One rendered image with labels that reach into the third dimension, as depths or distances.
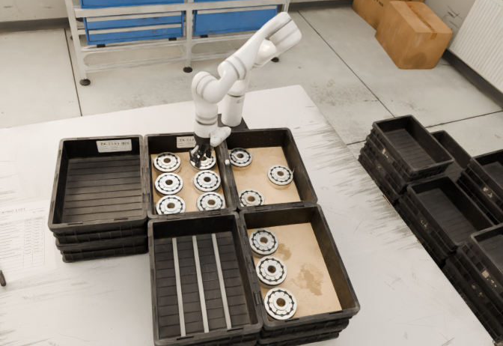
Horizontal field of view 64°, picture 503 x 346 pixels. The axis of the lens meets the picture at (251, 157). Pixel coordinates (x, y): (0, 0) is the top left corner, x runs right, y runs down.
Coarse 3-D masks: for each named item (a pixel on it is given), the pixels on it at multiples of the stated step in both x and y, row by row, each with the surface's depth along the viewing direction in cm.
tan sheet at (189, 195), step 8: (184, 152) 167; (184, 160) 164; (152, 168) 159; (184, 168) 161; (216, 168) 163; (152, 176) 156; (184, 176) 158; (192, 176) 159; (184, 184) 155; (184, 192) 153; (192, 192) 153; (184, 200) 150; (192, 200) 151; (192, 208) 148
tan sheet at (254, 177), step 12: (264, 156) 172; (276, 156) 172; (252, 168) 166; (264, 168) 167; (288, 168) 169; (240, 180) 160; (252, 180) 161; (264, 180) 162; (264, 192) 158; (276, 192) 159; (288, 192) 159
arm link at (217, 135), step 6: (198, 126) 127; (204, 126) 126; (210, 126) 127; (216, 126) 129; (198, 132) 128; (204, 132) 128; (210, 132) 128; (216, 132) 129; (222, 132) 129; (228, 132) 130; (210, 138) 127; (216, 138) 127; (222, 138) 128; (210, 144) 127; (216, 144) 127
